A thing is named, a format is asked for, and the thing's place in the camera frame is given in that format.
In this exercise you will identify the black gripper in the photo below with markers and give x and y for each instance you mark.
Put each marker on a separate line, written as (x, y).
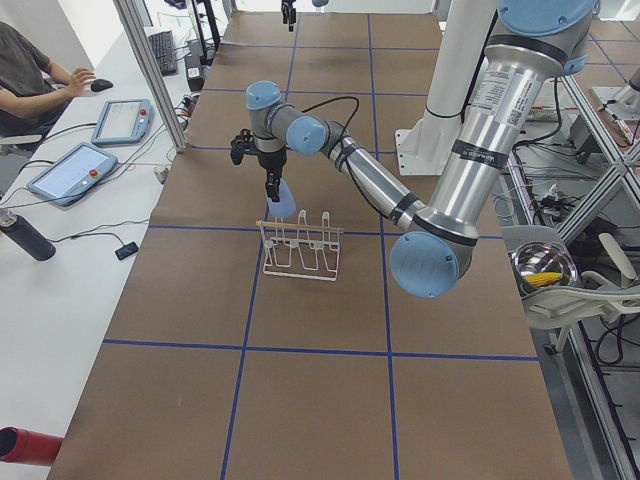
(286, 12)
(271, 161)

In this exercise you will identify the light blue plastic cup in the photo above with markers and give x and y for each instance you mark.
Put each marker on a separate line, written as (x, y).
(286, 206)

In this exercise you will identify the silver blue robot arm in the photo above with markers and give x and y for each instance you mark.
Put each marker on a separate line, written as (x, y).
(493, 61)

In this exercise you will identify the black keyboard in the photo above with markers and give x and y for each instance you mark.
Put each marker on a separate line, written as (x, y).
(162, 47)

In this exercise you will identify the black smartphone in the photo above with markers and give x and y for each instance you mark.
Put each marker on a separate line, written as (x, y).
(126, 251)

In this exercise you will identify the blue teach pendant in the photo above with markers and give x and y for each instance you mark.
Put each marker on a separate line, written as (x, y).
(69, 178)
(122, 122)

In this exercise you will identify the black computer mouse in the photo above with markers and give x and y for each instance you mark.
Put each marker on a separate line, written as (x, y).
(99, 85)

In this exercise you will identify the black water bottle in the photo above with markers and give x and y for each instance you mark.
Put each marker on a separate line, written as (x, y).
(26, 236)

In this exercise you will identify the person at desk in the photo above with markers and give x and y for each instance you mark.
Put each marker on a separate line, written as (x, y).
(35, 90)

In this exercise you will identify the steel bowl with corn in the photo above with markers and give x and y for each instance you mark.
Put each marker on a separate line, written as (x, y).
(539, 265)

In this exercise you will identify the red cylinder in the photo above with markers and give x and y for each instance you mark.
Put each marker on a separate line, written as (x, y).
(29, 447)

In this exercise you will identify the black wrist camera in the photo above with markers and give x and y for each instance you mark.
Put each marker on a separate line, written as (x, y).
(242, 145)

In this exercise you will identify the white wire cup holder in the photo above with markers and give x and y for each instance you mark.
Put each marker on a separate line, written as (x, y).
(301, 250)

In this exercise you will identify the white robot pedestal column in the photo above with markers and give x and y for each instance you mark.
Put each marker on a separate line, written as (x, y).
(425, 149)

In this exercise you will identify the aluminium frame post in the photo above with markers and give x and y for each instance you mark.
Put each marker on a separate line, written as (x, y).
(131, 21)

